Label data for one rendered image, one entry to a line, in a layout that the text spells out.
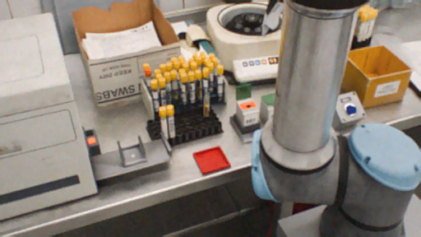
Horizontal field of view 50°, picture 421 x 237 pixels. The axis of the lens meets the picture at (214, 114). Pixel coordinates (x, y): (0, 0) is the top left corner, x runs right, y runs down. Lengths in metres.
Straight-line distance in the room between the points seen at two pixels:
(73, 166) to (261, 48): 0.61
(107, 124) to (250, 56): 0.43
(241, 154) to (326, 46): 0.58
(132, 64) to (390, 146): 0.68
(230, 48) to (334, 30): 0.76
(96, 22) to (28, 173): 0.62
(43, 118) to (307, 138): 0.47
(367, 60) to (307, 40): 0.82
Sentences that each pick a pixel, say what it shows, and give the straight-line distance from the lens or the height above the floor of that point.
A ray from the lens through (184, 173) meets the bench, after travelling 1.03.
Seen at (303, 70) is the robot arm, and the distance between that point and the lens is 0.56.
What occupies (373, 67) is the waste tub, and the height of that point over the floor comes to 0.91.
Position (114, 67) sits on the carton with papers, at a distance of 1.18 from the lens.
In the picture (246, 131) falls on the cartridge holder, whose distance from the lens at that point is 1.10.
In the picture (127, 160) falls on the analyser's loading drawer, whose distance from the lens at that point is 1.02.
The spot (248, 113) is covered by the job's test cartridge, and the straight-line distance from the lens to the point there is 1.08.
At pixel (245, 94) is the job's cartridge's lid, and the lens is 1.10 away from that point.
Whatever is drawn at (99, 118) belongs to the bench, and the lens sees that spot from 1.21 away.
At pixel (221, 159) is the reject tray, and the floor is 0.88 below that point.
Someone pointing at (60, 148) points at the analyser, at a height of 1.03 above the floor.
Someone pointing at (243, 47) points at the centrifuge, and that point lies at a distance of 1.26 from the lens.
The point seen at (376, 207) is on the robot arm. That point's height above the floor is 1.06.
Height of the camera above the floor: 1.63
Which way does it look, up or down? 40 degrees down
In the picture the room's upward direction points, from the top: straight up
